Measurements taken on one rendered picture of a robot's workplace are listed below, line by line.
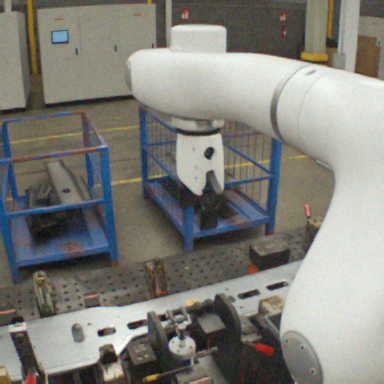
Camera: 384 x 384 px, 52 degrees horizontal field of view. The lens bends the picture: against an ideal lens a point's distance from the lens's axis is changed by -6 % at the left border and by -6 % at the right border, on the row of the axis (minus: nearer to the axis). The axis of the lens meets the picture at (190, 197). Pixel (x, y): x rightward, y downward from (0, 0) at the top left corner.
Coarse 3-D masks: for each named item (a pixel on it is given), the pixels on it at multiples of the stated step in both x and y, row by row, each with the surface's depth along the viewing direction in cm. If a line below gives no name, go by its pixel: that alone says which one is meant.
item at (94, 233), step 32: (0, 128) 320; (96, 128) 311; (0, 160) 249; (96, 160) 333; (0, 192) 256; (32, 192) 332; (64, 192) 392; (0, 224) 264; (32, 224) 311; (64, 224) 336; (96, 224) 337; (32, 256) 287; (64, 256) 291
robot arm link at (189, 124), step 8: (176, 120) 64; (184, 120) 63; (192, 120) 62; (200, 120) 62; (208, 120) 63; (216, 120) 63; (184, 128) 63; (192, 128) 63; (200, 128) 63; (208, 128) 64; (216, 128) 66
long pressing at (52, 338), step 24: (288, 264) 138; (216, 288) 126; (240, 288) 125; (264, 288) 125; (288, 288) 125; (72, 312) 115; (96, 312) 115; (120, 312) 115; (144, 312) 115; (240, 312) 115; (48, 336) 105; (72, 336) 106; (96, 336) 106; (120, 336) 106; (144, 336) 108; (0, 360) 96; (48, 360) 97; (72, 360) 98; (96, 360) 98
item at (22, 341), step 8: (16, 320) 80; (16, 328) 78; (24, 328) 78; (16, 336) 77; (24, 336) 78; (16, 344) 79; (24, 344) 80; (32, 344) 83; (24, 352) 81; (32, 352) 82; (24, 360) 82; (32, 360) 83; (24, 368) 84; (40, 376) 87
